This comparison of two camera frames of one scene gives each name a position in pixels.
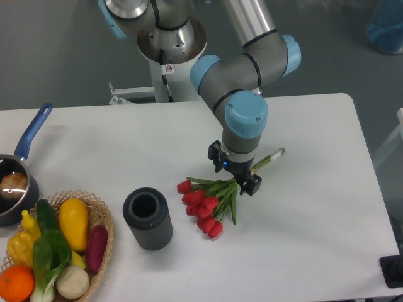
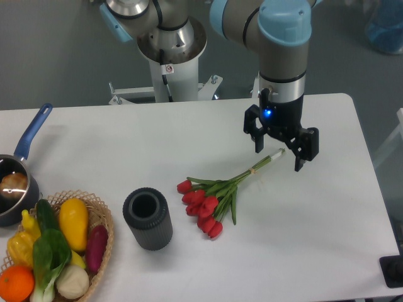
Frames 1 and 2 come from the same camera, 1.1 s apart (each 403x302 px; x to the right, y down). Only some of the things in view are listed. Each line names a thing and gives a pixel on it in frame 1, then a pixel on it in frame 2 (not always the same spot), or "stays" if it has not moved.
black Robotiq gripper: (240, 170) to (284, 120)
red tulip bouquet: (208, 201) stays
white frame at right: (399, 130) stays
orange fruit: (16, 284) stays
